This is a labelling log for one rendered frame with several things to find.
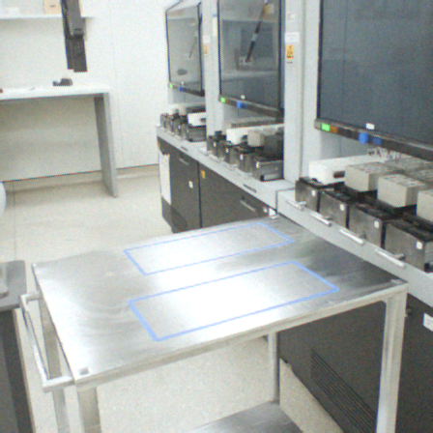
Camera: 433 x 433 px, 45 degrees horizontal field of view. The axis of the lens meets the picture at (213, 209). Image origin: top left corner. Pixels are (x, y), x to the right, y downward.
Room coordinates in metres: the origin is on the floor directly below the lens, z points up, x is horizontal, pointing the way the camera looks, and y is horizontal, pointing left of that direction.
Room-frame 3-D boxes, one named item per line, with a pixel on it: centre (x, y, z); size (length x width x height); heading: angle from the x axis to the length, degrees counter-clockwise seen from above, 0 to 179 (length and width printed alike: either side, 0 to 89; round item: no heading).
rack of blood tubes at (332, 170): (1.63, -0.46, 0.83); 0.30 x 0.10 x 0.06; 109
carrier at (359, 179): (1.45, -0.42, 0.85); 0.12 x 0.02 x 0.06; 20
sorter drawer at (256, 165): (2.05, -0.45, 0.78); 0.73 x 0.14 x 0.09; 110
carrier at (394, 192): (1.31, -0.47, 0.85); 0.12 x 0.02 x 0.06; 19
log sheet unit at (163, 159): (3.21, 0.31, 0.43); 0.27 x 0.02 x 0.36; 20
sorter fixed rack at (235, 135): (2.29, -0.22, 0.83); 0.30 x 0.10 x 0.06; 110
